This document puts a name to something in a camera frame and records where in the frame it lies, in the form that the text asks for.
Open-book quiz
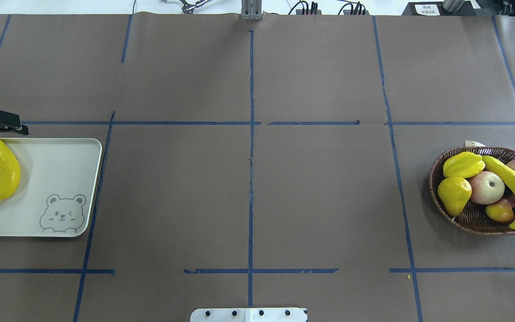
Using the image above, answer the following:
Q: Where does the long yellow banana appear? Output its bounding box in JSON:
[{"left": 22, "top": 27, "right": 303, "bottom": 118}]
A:
[{"left": 0, "top": 140, "right": 21, "bottom": 202}]

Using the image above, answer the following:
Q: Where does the brown wicker basket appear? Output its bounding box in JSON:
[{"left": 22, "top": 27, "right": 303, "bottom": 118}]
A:
[{"left": 428, "top": 147, "right": 515, "bottom": 236}]

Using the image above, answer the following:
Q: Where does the orange mango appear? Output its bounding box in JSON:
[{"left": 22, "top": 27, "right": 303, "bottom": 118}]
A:
[{"left": 485, "top": 195, "right": 515, "bottom": 224}]

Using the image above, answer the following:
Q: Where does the pale peach fruit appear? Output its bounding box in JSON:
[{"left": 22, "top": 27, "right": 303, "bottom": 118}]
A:
[{"left": 467, "top": 171, "right": 505, "bottom": 204}]

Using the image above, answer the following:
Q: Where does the yellow pear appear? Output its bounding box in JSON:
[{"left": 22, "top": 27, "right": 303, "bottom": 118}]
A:
[{"left": 438, "top": 177, "right": 472, "bottom": 217}]

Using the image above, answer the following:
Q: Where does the yellow starfruit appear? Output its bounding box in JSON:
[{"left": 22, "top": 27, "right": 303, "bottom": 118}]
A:
[{"left": 442, "top": 152, "right": 485, "bottom": 178}]

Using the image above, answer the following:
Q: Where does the white bear tray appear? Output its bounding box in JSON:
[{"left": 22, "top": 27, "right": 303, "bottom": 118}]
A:
[{"left": 0, "top": 138, "right": 102, "bottom": 237}]

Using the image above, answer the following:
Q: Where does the white paper price tag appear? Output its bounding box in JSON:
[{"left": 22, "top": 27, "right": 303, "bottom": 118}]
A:
[{"left": 464, "top": 140, "right": 486, "bottom": 147}]

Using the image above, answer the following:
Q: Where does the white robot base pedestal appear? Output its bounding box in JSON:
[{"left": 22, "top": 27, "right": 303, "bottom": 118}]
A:
[{"left": 190, "top": 307, "right": 308, "bottom": 322}]

